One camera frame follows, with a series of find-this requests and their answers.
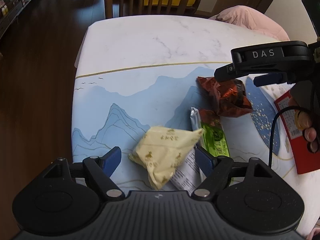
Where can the silver snack packet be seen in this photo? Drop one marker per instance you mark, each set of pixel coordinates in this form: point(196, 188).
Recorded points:
point(186, 177)

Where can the pink cushion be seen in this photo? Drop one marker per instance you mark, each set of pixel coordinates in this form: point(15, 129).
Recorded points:
point(250, 20)

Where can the cream snack packet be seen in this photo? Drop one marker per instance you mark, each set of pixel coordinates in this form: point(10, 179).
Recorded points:
point(162, 152)

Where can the copper foil snack bag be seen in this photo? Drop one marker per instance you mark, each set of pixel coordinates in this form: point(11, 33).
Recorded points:
point(227, 97)

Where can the green snack bar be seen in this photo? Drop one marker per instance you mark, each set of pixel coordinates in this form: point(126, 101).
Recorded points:
point(215, 140)

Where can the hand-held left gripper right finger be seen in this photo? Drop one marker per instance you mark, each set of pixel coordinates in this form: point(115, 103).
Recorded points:
point(203, 162)

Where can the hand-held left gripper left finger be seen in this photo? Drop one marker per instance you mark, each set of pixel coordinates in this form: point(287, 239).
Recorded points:
point(112, 161)

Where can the dark tv cabinet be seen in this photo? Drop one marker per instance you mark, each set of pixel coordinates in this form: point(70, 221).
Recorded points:
point(15, 2)

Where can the person's right hand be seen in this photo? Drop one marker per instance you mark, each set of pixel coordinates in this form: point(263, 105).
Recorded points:
point(306, 122)

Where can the red cardboard box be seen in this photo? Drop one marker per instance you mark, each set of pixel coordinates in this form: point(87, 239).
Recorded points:
point(292, 135)

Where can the blue printed table mat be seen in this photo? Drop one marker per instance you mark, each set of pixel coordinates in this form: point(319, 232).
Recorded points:
point(125, 100)

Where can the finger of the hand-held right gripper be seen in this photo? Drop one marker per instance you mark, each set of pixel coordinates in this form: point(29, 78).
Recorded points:
point(232, 72)
point(270, 79)

